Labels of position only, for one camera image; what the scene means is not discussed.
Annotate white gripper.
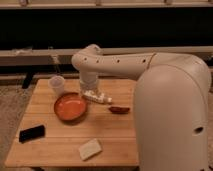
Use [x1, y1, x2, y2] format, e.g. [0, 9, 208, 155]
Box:
[79, 72, 100, 97]

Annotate translucent white ceramic cup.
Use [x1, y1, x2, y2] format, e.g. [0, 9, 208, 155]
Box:
[48, 75, 65, 97]

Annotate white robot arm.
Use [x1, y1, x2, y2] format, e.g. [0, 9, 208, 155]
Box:
[71, 45, 212, 171]

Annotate orange bowl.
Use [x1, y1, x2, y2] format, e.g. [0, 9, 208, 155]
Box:
[54, 92, 87, 121]

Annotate dark red small dish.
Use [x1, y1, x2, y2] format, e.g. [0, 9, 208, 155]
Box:
[108, 106, 130, 114]

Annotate wooden table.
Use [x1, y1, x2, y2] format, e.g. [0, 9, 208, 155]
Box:
[5, 79, 138, 167]

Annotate beige sponge block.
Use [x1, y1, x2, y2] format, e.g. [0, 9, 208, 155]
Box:
[79, 139, 102, 161]

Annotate black rectangular block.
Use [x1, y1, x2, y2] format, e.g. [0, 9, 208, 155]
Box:
[19, 125, 45, 143]

